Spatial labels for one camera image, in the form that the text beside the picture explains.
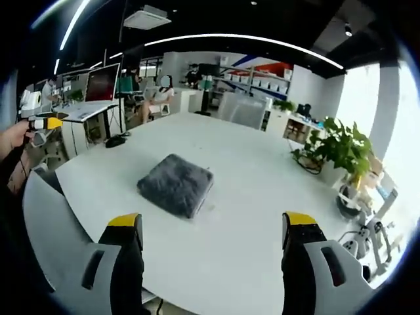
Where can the small green potted plant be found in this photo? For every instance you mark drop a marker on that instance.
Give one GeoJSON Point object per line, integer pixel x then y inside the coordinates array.
{"type": "Point", "coordinates": [285, 105]}

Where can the white framed monitor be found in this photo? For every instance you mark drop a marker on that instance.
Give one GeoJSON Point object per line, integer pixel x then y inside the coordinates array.
{"type": "Point", "coordinates": [102, 83]}

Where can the person's left hand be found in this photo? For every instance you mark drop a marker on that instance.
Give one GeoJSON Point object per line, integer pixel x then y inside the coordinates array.
{"type": "Point", "coordinates": [13, 136]}

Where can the black bag on floor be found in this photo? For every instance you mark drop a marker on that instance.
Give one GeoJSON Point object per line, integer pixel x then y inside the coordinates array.
{"type": "Point", "coordinates": [115, 141]}

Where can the white power strip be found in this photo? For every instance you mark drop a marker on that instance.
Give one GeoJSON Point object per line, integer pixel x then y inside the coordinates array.
{"type": "Point", "coordinates": [362, 233]}
{"type": "Point", "coordinates": [351, 247]}

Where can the large green potted plant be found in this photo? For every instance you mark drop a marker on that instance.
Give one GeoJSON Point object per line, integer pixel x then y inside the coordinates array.
{"type": "Point", "coordinates": [341, 147]}

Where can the ceiling air conditioner unit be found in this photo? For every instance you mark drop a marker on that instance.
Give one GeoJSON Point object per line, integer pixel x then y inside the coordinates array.
{"type": "Point", "coordinates": [147, 18]}

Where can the grey towel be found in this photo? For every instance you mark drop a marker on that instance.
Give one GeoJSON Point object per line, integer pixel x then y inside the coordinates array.
{"type": "Point", "coordinates": [177, 183]}

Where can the storage shelf with white bins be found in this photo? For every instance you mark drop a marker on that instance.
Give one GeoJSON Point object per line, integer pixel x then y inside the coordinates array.
{"type": "Point", "coordinates": [259, 80]}

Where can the white standing desk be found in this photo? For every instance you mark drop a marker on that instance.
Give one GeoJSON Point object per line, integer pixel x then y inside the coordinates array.
{"type": "Point", "coordinates": [85, 111]}

